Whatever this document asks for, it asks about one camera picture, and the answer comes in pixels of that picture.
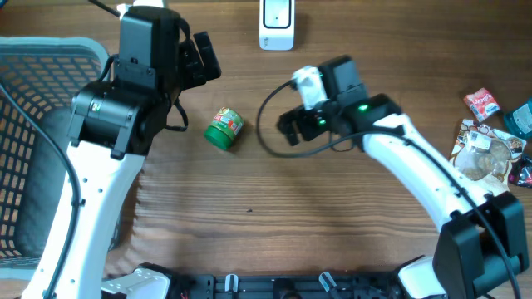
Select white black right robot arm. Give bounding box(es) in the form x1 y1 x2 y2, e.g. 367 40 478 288
278 56 530 298

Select grey plastic basket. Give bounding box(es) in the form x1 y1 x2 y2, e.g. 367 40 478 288
1 37 108 280

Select black mounting rail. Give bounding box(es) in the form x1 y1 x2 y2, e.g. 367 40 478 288
168 272 409 299

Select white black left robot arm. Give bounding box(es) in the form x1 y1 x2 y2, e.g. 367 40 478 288
23 1 221 298

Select red white small box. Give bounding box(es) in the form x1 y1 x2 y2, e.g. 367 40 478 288
464 88 500 122

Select white barcode scanner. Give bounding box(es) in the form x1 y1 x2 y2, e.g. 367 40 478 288
259 0 295 51

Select brown snack pouch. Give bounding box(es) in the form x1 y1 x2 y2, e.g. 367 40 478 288
450 119 527 195

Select black red snack packet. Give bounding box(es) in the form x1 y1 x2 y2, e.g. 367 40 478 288
508 154 532 189

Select green lid jar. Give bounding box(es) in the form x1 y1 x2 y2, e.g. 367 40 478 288
204 107 244 150

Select blue mouthwash bottle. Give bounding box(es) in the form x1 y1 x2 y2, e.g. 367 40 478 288
504 98 532 140

